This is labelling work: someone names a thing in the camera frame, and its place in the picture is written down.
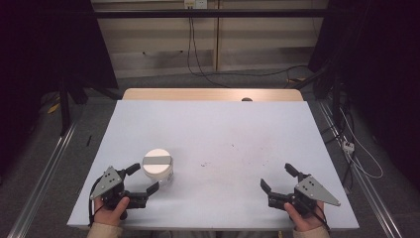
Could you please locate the light wooden table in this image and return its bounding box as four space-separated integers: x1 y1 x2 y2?
122 87 304 102

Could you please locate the black horizontal bar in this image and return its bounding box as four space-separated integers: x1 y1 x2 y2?
93 8 329 20

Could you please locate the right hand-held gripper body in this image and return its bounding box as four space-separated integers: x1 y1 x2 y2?
267 175 342 218

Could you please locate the black metal stand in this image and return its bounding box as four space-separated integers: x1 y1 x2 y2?
57 73 73 137

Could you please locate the clear jar with white lid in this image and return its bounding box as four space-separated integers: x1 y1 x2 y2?
142 148 174 184

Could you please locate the white power strip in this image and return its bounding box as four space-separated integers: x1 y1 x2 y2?
342 140 356 155

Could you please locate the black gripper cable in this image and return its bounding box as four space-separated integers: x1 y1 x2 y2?
308 204 331 232
87 177 106 228

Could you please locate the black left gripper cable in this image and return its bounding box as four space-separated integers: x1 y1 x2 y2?
87 177 106 228

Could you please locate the black hanging cable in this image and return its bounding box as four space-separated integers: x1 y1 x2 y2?
186 16 230 89

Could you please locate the white wall socket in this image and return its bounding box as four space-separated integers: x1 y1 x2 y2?
183 0 209 10

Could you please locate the white cable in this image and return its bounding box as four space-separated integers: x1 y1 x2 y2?
339 107 384 180

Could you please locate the person's right hand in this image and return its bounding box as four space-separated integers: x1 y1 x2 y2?
283 201 329 232

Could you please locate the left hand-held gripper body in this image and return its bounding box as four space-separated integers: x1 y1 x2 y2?
89 166 149 221

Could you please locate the black curtain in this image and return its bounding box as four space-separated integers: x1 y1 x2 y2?
0 0 119 177
308 0 420 189

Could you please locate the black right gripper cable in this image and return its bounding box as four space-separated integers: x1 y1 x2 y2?
308 204 331 232

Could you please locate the black floor cable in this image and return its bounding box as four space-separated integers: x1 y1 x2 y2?
197 64 310 89

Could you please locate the person's left hand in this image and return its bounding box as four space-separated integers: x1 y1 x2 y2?
93 196 131 227

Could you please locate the aluminium floor rail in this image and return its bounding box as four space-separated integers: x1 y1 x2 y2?
317 99 404 238
7 120 80 238

